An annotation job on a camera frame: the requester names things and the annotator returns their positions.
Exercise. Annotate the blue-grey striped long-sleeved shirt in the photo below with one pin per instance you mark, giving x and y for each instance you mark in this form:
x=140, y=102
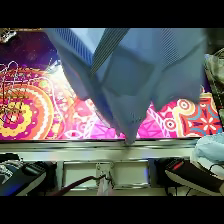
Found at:
x=133, y=66

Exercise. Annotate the heap of clothes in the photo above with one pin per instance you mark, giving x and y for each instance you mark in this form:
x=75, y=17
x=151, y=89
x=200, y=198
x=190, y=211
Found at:
x=215, y=76

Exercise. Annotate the light blue garment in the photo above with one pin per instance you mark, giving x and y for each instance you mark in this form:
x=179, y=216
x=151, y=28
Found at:
x=210, y=146

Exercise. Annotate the silver frame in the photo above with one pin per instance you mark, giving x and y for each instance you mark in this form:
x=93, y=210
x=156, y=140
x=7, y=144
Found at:
x=100, y=150

